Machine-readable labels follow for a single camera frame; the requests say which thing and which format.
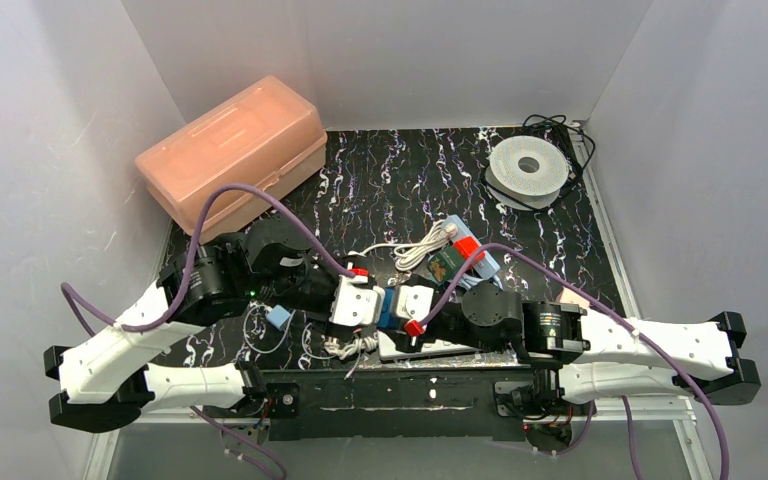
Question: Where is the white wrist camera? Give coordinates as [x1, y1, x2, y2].
[397, 285, 434, 337]
[329, 276, 386, 327]

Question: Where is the pink translucent storage box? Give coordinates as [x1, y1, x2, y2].
[135, 76, 327, 235]

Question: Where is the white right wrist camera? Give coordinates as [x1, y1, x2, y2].
[397, 285, 434, 337]

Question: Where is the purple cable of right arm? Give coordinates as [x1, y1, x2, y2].
[417, 243, 731, 480]

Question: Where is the dark green cube adapter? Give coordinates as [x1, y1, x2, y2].
[427, 247, 465, 284]

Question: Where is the blue cube adapter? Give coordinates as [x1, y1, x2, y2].
[377, 287, 402, 330]

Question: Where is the red cube plug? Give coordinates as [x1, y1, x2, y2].
[453, 236, 482, 259]

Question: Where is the white bundled power cord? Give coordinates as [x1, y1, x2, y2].
[360, 221, 459, 272]

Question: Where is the white cord of large strip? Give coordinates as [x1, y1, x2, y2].
[322, 331, 382, 379]

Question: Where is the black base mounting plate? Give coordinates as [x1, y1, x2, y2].
[263, 367, 532, 441]

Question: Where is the white LED strip reel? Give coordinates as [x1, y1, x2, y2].
[484, 135, 570, 211]

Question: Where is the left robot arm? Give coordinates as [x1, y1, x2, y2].
[44, 217, 338, 433]

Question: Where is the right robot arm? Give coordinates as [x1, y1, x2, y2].
[410, 283, 761, 406]

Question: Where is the large white power strip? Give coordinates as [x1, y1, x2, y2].
[377, 330, 484, 365]

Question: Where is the light blue charger plug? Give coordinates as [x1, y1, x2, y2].
[265, 305, 293, 331]

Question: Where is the black cable behind reel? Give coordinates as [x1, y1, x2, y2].
[521, 113, 597, 200]

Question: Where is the light blue power strip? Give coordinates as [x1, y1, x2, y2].
[442, 215, 500, 280]

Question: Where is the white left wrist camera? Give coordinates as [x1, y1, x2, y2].
[329, 276, 386, 327]

